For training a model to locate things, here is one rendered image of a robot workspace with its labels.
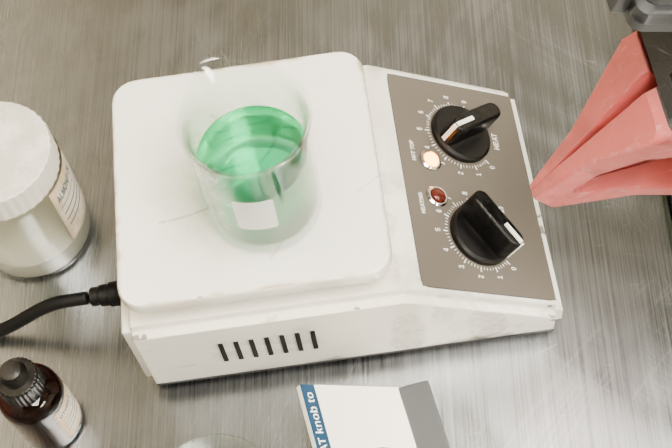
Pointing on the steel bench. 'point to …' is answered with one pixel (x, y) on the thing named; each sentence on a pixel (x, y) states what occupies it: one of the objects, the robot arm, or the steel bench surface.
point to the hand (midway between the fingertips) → (557, 187)
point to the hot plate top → (162, 155)
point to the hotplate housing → (335, 299)
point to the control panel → (445, 251)
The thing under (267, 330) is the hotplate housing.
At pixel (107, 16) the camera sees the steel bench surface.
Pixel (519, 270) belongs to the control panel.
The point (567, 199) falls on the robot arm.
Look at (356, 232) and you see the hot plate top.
